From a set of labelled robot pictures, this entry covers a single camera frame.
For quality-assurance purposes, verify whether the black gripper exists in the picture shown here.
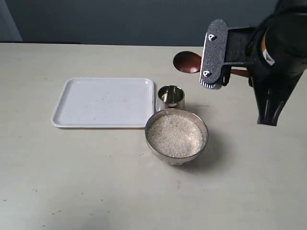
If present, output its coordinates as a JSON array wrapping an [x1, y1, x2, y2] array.
[[247, 11, 307, 126]]

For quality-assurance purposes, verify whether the dark red wooden spoon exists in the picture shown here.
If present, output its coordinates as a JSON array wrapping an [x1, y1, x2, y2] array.
[[173, 50, 250, 82]]

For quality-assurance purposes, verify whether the small steel cup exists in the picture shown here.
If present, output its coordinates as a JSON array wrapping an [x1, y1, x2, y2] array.
[[155, 85, 185, 112]]

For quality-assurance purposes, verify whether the steel bowl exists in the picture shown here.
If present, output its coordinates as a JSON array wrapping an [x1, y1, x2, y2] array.
[[145, 108, 209, 165]]

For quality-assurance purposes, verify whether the white rectangular plastic tray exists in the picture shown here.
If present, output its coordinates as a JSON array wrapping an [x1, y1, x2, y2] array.
[[51, 78, 155, 128]]

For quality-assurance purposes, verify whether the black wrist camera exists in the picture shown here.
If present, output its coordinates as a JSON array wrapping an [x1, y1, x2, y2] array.
[[200, 19, 255, 90]]

